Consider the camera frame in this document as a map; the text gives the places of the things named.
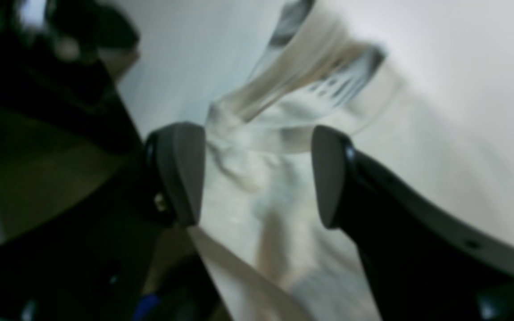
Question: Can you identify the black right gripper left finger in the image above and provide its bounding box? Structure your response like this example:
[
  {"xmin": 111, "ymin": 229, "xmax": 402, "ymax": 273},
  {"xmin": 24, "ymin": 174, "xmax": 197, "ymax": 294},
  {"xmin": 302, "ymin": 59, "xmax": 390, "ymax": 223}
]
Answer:
[{"xmin": 0, "ymin": 122, "xmax": 206, "ymax": 321}]

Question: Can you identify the grey t-shirt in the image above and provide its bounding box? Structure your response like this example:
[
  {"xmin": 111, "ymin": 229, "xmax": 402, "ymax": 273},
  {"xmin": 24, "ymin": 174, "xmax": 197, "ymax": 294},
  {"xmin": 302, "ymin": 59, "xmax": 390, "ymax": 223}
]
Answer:
[{"xmin": 192, "ymin": 0, "xmax": 514, "ymax": 321}]

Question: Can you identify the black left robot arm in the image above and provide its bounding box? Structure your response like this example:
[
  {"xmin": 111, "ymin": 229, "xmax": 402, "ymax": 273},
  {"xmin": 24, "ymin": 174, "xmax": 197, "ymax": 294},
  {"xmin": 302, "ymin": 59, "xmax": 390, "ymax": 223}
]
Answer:
[{"xmin": 0, "ymin": 0, "xmax": 141, "ymax": 154}]

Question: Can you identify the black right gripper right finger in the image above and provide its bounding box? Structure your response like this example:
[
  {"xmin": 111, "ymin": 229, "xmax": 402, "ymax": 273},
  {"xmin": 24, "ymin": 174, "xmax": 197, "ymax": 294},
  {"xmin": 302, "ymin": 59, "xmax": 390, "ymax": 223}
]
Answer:
[{"xmin": 311, "ymin": 126, "xmax": 514, "ymax": 321}]

